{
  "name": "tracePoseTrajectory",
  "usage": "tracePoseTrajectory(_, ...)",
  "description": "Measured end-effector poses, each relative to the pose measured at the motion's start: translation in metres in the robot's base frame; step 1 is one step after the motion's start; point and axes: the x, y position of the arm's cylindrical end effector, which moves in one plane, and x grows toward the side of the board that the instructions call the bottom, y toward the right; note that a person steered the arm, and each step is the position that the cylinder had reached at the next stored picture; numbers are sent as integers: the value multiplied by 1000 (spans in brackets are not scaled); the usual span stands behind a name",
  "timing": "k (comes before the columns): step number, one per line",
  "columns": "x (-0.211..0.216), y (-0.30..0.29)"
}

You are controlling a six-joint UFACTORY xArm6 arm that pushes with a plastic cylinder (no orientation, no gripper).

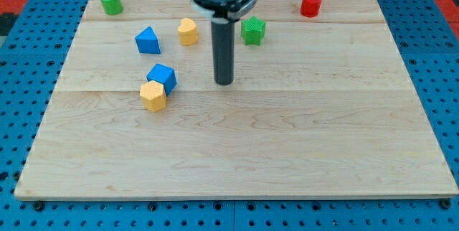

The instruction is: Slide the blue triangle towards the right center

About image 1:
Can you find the blue triangle block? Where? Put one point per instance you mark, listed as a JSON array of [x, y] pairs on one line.
[[147, 42]]

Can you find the blue cube block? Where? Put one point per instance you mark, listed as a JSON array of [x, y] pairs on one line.
[[164, 75]]

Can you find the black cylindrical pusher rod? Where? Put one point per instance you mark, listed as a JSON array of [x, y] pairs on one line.
[[223, 40]]

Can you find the green star block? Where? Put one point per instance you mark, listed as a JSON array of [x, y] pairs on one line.
[[253, 30]]

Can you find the yellow hexagon block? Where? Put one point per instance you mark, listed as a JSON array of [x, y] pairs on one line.
[[153, 96]]

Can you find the yellow heart block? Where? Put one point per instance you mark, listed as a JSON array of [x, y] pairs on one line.
[[187, 32]]

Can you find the wooden board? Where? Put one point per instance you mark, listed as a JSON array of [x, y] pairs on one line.
[[324, 108]]

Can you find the red cylinder block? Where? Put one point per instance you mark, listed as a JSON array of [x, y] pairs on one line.
[[310, 8]]

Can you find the green cylinder block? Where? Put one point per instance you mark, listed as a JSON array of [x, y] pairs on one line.
[[112, 7]]

